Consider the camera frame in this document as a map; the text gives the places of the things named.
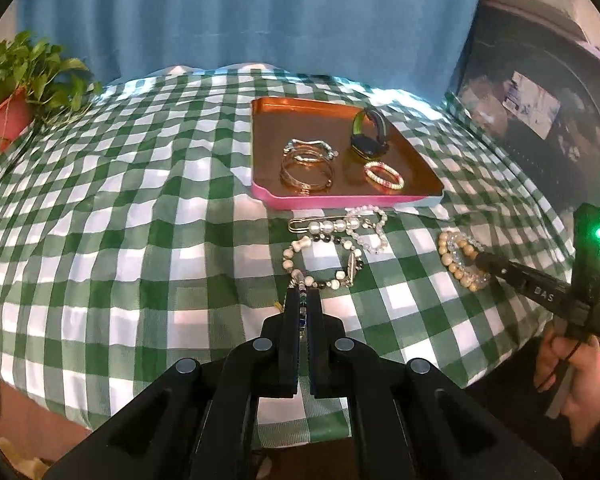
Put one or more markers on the silver wavy bangle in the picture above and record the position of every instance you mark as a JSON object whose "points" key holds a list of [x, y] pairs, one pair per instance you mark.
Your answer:
{"points": [[305, 143]]}

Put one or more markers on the black smartwatch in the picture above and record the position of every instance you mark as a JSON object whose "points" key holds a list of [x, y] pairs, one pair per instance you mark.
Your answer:
{"points": [[362, 145]]}

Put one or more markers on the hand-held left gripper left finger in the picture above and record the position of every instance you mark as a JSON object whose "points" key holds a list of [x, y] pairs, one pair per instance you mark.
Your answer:
{"points": [[291, 350]]}

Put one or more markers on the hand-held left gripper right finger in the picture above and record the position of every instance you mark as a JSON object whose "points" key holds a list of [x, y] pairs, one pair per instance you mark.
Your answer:
{"points": [[317, 350]]}

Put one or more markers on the orange metal tray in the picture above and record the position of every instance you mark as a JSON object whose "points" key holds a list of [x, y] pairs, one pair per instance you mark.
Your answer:
{"points": [[300, 125]]}

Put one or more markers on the green checkered tablecloth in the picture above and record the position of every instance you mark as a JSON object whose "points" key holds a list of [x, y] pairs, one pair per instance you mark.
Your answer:
{"points": [[130, 260]]}

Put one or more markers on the potted green plant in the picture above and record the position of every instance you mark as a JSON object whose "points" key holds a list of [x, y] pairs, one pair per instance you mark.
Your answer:
{"points": [[10, 115]]}

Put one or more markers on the gold bangle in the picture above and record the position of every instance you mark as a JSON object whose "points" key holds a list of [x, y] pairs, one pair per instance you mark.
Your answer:
{"points": [[305, 190]]}

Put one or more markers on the paper label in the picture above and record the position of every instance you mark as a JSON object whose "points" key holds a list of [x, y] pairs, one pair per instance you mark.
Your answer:
{"points": [[530, 105]]}

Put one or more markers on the pearl safety pin brooch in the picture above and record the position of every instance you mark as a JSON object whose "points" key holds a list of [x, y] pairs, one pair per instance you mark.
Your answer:
{"points": [[325, 227]]}

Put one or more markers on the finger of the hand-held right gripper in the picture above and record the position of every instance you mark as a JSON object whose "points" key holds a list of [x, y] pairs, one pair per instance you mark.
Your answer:
{"points": [[520, 277]]}

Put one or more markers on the person's right hand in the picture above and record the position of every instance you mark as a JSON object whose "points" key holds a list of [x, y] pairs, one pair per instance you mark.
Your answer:
{"points": [[587, 385]]}

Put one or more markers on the blue curtain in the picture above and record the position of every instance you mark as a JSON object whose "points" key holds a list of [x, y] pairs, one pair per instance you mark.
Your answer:
{"points": [[230, 20]]}

